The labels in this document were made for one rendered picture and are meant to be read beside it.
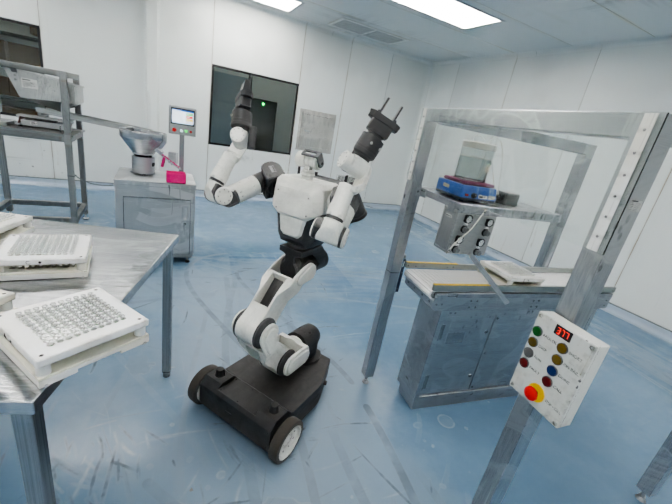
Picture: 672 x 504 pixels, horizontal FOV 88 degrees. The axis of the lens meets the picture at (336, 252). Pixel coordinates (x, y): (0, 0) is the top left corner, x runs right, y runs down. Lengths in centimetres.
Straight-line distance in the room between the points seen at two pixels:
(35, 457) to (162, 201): 256
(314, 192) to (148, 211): 219
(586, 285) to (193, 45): 580
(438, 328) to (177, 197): 246
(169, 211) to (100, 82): 308
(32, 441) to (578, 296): 137
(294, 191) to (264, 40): 500
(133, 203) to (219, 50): 342
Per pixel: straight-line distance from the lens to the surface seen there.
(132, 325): 105
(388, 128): 131
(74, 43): 623
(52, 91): 421
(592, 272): 114
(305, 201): 149
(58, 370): 102
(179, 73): 615
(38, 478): 119
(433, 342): 200
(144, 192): 341
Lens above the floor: 146
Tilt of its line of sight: 19 degrees down
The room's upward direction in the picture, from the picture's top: 10 degrees clockwise
